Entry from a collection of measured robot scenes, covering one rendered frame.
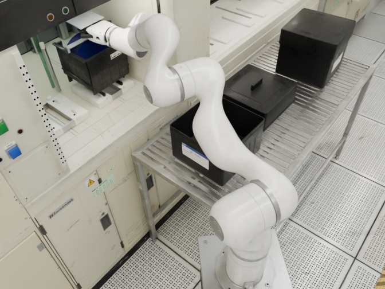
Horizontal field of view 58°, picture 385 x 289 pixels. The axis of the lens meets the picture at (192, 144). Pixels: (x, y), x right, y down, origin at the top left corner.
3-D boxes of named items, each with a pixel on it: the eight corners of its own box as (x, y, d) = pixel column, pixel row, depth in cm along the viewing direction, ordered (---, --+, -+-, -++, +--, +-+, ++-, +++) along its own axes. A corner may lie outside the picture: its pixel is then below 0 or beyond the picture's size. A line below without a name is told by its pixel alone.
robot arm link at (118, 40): (119, 20, 130) (105, 41, 129) (145, 31, 124) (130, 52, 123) (130, 34, 138) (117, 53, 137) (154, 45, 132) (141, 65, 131)
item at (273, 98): (263, 132, 158) (267, 110, 149) (212, 106, 172) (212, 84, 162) (295, 100, 173) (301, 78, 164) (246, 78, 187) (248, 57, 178)
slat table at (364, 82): (235, 307, 178) (247, 230, 124) (150, 241, 206) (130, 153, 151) (339, 157, 247) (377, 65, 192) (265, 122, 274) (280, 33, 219)
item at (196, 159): (171, 154, 150) (168, 125, 138) (211, 121, 164) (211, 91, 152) (222, 187, 137) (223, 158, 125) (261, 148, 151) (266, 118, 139)
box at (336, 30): (323, 89, 179) (337, 45, 160) (272, 71, 191) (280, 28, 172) (342, 63, 194) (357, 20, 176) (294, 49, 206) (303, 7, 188)
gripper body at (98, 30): (106, 51, 134) (87, 42, 139) (125, 40, 140) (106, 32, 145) (102, 33, 129) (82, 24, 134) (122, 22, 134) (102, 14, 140)
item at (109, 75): (93, 104, 153) (77, 40, 130) (64, 85, 161) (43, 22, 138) (133, 78, 166) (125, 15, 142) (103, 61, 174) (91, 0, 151)
